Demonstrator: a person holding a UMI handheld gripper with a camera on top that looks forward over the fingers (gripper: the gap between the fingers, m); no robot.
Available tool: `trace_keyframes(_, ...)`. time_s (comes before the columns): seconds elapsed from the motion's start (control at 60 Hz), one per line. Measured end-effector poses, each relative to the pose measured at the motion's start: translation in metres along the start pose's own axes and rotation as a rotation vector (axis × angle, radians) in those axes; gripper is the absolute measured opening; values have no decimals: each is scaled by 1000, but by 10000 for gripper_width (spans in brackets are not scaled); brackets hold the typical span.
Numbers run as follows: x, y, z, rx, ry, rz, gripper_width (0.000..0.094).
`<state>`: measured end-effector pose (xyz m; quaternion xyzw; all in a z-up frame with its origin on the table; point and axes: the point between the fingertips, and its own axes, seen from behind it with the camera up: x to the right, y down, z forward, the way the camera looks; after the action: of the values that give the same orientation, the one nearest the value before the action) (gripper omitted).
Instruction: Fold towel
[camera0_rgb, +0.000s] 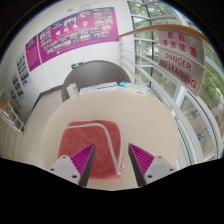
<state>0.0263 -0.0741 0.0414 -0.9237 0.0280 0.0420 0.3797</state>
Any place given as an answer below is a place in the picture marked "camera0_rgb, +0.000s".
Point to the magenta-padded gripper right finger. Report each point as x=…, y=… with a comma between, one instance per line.
x=143, y=161

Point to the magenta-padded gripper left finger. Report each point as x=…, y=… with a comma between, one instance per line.
x=80, y=161

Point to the coral pink towel white trim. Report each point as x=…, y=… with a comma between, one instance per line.
x=100, y=150

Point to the small upright white box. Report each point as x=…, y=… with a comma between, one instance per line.
x=72, y=91

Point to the flat white blue box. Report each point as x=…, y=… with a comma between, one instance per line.
x=133, y=88

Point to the white stair railing wooden handrail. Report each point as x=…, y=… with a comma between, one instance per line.
x=13, y=118

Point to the grey round shell chair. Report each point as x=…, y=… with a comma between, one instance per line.
x=96, y=71

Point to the green exit sign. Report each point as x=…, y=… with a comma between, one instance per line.
x=77, y=65

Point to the red-lettered warning sign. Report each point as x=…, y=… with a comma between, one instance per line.
x=181, y=61

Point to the narrow magenta text poster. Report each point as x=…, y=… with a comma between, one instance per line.
x=33, y=53

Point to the large magenta photo poster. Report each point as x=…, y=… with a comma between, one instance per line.
x=78, y=33

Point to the white photo wall poster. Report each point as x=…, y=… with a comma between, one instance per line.
x=23, y=69
x=17, y=86

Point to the white-framed glass window wall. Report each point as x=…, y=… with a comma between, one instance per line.
x=146, y=20

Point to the white wall emergency light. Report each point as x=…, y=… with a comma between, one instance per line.
x=84, y=6

